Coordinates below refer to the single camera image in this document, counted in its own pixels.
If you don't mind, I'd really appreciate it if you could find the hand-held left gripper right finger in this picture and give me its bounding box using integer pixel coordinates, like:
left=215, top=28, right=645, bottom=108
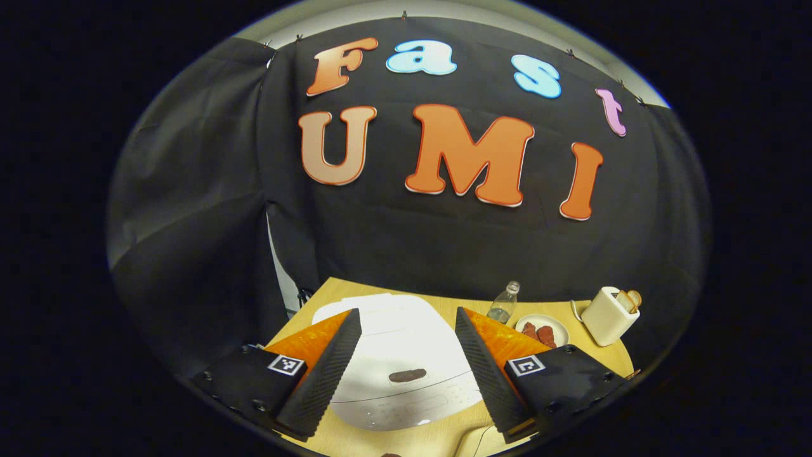
left=454, top=308, right=629, bottom=445

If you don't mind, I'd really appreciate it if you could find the white rice cooker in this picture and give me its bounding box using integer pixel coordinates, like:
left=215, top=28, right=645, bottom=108
left=311, top=293, right=486, bottom=432

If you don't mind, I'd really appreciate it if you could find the white round plate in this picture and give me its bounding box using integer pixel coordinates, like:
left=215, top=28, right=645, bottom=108
left=515, top=314, right=570, bottom=348

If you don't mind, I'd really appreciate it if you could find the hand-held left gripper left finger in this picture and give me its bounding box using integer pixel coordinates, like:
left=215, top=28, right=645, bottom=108
left=190, top=309, right=363, bottom=444

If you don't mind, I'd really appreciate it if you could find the white toaster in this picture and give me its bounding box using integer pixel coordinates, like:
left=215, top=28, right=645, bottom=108
left=570, top=286, right=641, bottom=347

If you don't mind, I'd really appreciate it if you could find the black backdrop cloth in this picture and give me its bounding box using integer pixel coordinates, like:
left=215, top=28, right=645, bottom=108
left=107, top=16, right=712, bottom=381

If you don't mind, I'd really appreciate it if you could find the clear plastic water bottle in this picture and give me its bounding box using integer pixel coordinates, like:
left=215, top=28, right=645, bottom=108
left=487, top=281, right=521, bottom=324

